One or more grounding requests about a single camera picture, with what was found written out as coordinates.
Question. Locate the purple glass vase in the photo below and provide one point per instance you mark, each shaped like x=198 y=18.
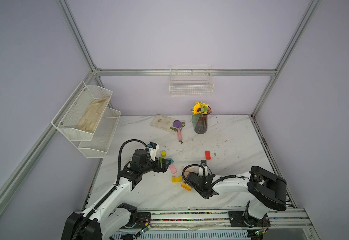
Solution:
x=200 y=123

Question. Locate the white mesh upper shelf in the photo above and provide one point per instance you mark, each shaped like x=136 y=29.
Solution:
x=73 y=110

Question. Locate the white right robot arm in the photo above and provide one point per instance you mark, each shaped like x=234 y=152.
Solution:
x=268 y=191

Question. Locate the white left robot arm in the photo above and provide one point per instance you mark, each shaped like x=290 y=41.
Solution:
x=108 y=214

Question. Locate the white wire wall basket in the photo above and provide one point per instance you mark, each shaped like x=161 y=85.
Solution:
x=190 y=80

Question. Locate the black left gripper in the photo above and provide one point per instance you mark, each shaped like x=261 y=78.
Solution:
x=163 y=167

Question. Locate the white mesh shelf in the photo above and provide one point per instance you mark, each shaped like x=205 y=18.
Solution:
x=99 y=145
x=73 y=110

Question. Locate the yellow arch block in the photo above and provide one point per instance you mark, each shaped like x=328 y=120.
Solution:
x=178 y=179

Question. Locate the red rectangular block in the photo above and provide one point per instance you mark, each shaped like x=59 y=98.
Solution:
x=208 y=155

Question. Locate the yellow sunflower bouquet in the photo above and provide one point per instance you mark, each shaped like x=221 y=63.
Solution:
x=201 y=108

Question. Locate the orange cylinder block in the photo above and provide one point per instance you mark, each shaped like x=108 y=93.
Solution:
x=186 y=186

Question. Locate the pink rectangular block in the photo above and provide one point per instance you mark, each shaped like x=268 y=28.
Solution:
x=173 y=169

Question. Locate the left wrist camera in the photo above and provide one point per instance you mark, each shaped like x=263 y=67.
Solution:
x=153 y=149

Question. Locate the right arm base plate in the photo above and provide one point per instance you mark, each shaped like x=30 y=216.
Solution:
x=241 y=219

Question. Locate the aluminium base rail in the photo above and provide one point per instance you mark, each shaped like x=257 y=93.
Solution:
x=292 y=224

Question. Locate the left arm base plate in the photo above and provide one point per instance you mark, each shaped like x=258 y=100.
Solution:
x=140 y=220

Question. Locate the white mesh lower shelf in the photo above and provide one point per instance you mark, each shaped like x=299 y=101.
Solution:
x=99 y=145

